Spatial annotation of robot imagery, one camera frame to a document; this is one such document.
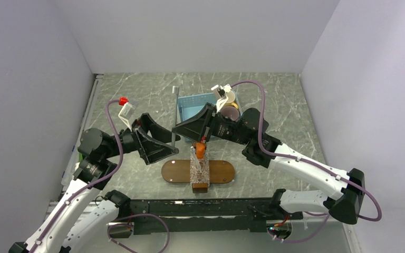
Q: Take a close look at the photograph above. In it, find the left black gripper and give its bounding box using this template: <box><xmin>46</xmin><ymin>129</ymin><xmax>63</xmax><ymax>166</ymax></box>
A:
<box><xmin>102</xmin><ymin>113</ymin><xmax>180</xmax><ymax>163</ymax></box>

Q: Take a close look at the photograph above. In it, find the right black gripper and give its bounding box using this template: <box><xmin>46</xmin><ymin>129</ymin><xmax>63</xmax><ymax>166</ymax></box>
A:
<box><xmin>172</xmin><ymin>102</ymin><xmax>250</xmax><ymax>145</ymax></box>

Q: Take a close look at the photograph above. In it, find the orange toothpaste tube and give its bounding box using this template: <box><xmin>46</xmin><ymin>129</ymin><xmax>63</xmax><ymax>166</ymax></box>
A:
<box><xmin>193</xmin><ymin>137</ymin><xmax>207</xmax><ymax>159</ymax></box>

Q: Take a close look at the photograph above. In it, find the clear acrylic toothbrush holder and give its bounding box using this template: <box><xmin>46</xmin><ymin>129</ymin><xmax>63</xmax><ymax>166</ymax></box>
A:
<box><xmin>190</xmin><ymin>153</ymin><xmax>210</xmax><ymax>194</ymax></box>

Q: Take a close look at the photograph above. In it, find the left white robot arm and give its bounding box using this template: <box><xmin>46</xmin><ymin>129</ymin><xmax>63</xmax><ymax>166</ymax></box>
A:
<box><xmin>9</xmin><ymin>113</ymin><xmax>180</xmax><ymax>252</ymax></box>

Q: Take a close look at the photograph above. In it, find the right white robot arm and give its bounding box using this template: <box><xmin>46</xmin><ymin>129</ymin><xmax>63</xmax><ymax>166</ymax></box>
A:
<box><xmin>172</xmin><ymin>103</ymin><xmax>365</xmax><ymax>225</ymax></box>

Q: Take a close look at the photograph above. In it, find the brown oval wooden tray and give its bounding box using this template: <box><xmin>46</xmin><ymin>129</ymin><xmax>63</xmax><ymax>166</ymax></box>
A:
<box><xmin>161</xmin><ymin>160</ymin><xmax>235</xmax><ymax>184</ymax></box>

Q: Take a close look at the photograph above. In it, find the blue plastic basket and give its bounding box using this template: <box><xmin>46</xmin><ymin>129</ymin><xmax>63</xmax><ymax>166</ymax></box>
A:
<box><xmin>176</xmin><ymin>92</ymin><xmax>243</xmax><ymax>143</ymax></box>

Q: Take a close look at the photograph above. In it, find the purple mug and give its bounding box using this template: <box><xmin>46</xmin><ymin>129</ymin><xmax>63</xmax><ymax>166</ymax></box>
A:
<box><xmin>220</xmin><ymin>106</ymin><xmax>240</xmax><ymax>121</ymax></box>

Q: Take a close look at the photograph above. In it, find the yellow mug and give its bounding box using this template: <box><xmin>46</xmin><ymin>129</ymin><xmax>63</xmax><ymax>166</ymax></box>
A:
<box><xmin>225</xmin><ymin>91</ymin><xmax>239</xmax><ymax>110</ymax></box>

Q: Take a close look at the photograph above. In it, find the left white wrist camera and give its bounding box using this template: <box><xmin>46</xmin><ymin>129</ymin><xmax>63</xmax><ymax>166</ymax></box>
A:
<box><xmin>118</xmin><ymin>97</ymin><xmax>136</xmax><ymax>130</ymax></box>

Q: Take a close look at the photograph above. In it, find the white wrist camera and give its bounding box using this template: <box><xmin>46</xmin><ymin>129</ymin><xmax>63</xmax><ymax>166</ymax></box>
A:
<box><xmin>118</xmin><ymin>97</ymin><xmax>136</xmax><ymax>130</ymax></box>
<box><xmin>211</xmin><ymin>84</ymin><xmax>233</xmax><ymax>112</ymax></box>

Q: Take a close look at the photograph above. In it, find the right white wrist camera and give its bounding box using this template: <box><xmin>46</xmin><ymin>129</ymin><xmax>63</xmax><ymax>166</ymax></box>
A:
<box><xmin>211</xmin><ymin>84</ymin><xmax>233</xmax><ymax>112</ymax></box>

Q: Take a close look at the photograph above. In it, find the black base frame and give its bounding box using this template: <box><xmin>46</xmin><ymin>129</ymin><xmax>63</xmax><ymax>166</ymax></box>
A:
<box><xmin>117</xmin><ymin>197</ymin><xmax>303</xmax><ymax>235</ymax></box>

